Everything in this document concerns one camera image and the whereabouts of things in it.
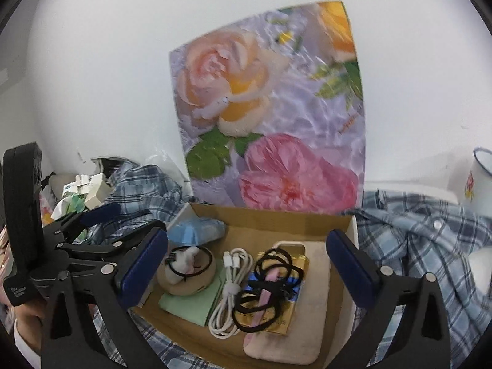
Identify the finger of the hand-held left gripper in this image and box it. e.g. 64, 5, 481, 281
63, 219, 169, 268
42, 203, 121, 247

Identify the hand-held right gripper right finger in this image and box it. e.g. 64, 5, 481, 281
326, 228, 451, 369

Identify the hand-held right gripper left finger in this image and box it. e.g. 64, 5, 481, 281
40, 228, 170, 369

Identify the black hair tie white ornament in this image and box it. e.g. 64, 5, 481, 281
166, 245, 214, 279

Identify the round beige disc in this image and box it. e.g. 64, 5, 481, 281
156, 245, 216, 296

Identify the blue face mask pack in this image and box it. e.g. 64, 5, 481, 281
167, 217, 227, 247

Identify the green snap pouch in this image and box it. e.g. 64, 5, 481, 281
158, 267, 227, 327

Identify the beige phone case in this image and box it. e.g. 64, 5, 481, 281
243, 240, 333, 366

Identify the black cord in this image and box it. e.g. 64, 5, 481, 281
234, 249, 305, 333

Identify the gold blue packet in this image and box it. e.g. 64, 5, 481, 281
240, 252, 310, 337

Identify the white cardboard box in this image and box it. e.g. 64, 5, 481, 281
131, 202, 360, 369

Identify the white charging cable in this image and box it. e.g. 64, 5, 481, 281
208, 248, 256, 339

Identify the pink strap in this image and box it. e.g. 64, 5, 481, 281
246, 269, 281, 344

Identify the small white box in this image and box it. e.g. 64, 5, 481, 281
84, 179, 112, 210

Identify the green tissue pack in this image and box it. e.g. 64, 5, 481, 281
52, 194, 91, 220

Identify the white carton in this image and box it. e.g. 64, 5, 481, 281
61, 173, 106, 195

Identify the black bag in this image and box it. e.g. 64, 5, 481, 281
91, 156, 129, 179

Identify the blue plaid shirt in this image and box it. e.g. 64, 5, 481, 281
82, 161, 492, 369

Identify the clear plastic bag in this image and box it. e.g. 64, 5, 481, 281
144, 153, 191, 189

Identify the white enamel mug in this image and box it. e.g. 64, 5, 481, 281
459, 147, 492, 216

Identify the floral canvas picture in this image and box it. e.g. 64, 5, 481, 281
169, 0, 367, 213

